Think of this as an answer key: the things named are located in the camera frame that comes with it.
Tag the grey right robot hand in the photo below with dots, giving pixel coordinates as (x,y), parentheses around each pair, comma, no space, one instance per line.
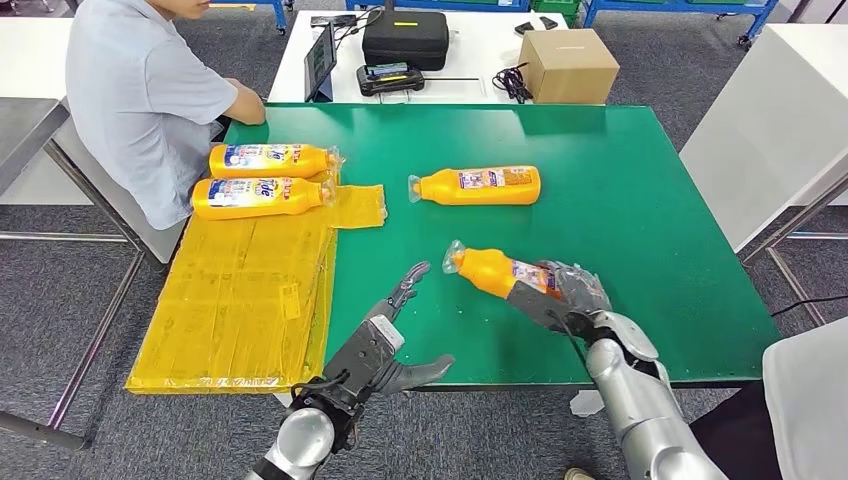
(583,291)

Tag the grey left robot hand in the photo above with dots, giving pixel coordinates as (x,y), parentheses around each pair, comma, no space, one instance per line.
(411,288)

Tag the orange detergent bottle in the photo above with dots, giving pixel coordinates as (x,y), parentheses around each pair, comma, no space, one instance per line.
(477,187)
(272,161)
(490,268)
(258,197)

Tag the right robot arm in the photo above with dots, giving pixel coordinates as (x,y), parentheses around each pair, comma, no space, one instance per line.
(629,397)

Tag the small yellow wrapped sheet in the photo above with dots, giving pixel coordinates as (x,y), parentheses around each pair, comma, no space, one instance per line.
(361,206)

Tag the white paper scrap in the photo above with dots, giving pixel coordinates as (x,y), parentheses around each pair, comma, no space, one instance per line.
(586,403)

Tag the large yellow wrapped board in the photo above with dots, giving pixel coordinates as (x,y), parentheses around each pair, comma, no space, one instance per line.
(238,311)

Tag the black handheld controller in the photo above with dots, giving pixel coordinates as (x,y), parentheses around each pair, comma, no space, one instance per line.
(389,79)

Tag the cardboard box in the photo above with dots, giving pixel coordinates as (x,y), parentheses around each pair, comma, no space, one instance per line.
(570,66)

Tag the black tablet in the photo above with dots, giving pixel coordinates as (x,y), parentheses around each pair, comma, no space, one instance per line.
(320,63)

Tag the person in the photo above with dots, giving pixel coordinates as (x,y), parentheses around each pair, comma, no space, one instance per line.
(805,397)
(139,99)

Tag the white table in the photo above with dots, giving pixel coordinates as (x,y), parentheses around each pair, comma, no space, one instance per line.
(477,50)
(775,126)
(26,53)

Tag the black hard carrying case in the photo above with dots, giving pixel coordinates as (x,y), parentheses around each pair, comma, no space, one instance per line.
(404,40)

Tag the small black device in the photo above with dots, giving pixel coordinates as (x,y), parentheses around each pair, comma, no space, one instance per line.
(525,28)
(548,22)

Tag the black phone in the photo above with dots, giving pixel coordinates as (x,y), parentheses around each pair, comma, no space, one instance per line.
(333,21)

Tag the blue wheeled cart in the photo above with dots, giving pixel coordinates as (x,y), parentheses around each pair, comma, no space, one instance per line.
(281,13)
(662,4)

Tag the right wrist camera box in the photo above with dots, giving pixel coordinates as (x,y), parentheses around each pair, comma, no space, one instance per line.
(533,308)

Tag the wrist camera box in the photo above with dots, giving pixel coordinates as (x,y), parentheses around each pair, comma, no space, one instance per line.
(533,308)
(364,351)

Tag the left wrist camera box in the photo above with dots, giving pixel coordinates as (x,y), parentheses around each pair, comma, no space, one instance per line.
(364,351)

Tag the steel frame table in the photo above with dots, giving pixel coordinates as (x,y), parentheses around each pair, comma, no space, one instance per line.
(26,122)

